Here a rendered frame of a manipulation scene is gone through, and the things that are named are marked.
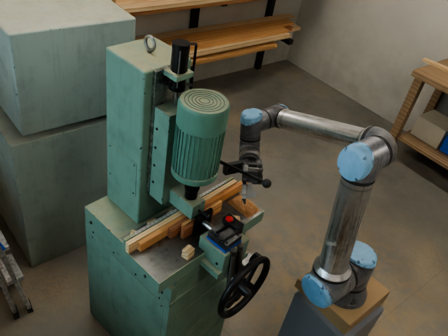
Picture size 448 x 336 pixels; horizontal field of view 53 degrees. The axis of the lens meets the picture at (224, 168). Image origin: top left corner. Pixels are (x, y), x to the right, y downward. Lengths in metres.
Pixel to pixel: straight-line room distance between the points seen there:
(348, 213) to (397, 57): 3.33
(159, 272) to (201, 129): 0.55
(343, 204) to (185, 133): 0.59
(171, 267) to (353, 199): 0.69
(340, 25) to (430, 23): 0.98
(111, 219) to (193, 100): 0.73
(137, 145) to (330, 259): 0.84
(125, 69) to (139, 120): 0.18
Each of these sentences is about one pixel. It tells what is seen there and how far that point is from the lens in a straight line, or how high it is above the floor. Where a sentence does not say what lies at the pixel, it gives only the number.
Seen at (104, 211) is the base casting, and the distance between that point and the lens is 2.03.
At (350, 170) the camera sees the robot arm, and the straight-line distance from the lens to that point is 1.51.
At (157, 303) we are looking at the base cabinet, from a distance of 1.91.
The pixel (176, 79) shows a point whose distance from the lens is 1.52.
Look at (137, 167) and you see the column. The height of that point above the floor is 1.11.
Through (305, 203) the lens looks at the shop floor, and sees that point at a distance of 3.50.
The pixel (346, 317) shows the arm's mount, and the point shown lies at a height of 0.62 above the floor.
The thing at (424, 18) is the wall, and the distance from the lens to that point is 4.65.
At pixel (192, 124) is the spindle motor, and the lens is 1.46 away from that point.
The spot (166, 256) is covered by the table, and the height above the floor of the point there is 0.90.
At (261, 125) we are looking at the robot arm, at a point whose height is 1.23.
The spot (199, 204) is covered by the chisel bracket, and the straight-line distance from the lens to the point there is 1.75.
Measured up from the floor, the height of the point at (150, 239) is 0.94.
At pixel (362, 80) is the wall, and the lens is 5.06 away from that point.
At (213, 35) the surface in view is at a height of 0.63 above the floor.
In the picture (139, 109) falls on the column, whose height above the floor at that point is 1.37.
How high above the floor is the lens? 2.22
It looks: 38 degrees down
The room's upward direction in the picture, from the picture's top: 11 degrees clockwise
